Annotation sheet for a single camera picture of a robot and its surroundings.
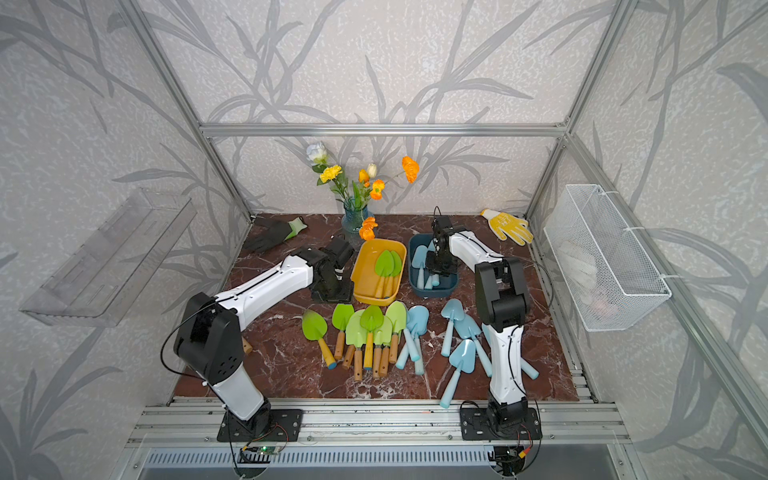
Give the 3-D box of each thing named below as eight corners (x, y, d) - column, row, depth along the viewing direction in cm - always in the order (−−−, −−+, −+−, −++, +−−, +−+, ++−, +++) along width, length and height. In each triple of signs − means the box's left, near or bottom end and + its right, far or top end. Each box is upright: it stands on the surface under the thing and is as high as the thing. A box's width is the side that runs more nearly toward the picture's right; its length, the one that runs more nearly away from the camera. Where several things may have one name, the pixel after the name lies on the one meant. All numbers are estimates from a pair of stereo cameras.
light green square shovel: (346, 382, 82) (345, 379, 81) (346, 314, 95) (345, 311, 94) (366, 379, 83) (365, 377, 81) (363, 312, 96) (362, 309, 94)
